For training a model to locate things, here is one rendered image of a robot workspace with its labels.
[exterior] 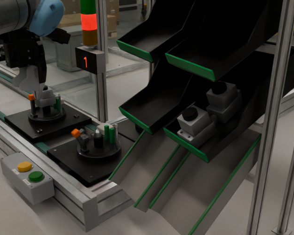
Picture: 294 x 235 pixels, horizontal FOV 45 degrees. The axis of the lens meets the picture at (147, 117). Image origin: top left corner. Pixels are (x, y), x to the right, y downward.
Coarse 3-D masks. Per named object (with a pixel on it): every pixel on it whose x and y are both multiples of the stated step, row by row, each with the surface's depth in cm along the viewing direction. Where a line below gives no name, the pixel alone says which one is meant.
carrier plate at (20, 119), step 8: (64, 104) 146; (24, 112) 138; (72, 112) 138; (80, 112) 138; (8, 120) 132; (16, 120) 132; (24, 120) 132; (64, 120) 132; (72, 120) 132; (80, 120) 132; (88, 120) 133; (16, 128) 128; (24, 128) 126; (32, 128) 126; (40, 128) 126; (48, 128) 126; (56, 128) 126; (64, 128) 127; (72, 128) 129; (32, 136) 121; (40, 136) 121; (48, 136) 123
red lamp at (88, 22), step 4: (84, 16) 113; (88, 16) 113; (92, 16) 114; (96, 16) 116; (84, 20) 114; (88, 20) 114; (92, 20) 114; (96, 20) 116; (84, 24) 115; (88, 24) 114; (92, 24) 115; (96, 24) 116; (84, 28) 115; (88, 28) 115; (92, 28) 115; (96, 28) 117
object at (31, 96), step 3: (30, 96) 126; (33, 96) 127; (30, 99) 126; (33, 99) 127; (30, 102) 128; (33, 102) 128; (33, 105) 128; (33, 108) 128; (33, 111) 129; (33, 114) 129
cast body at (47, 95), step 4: (44, 88) 128; (48, 88) 130; (44, 92) 128; (48, 92) 129; (52, 92) 130; (44, 96) 128; (48, 96) 129; (52, 96) 130; (56, 96) 134; (36, 100) 129; (40, 100) 128; (44, 100) 129; (48, 100) 130; (52, 100) 131; (36, 104) 131; (40, 104) 128; (44, 104) 129; (48, 104) 130
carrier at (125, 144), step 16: (112, 128) 111; (64, 144) 116; (96, 144) 109; (112, 144) 112; (128, 144) 116; (64, 160) 107; (80, 160) 107; (96, 160) 105; (112, 160) 107; (80, 176) 100; (96, 176) 99
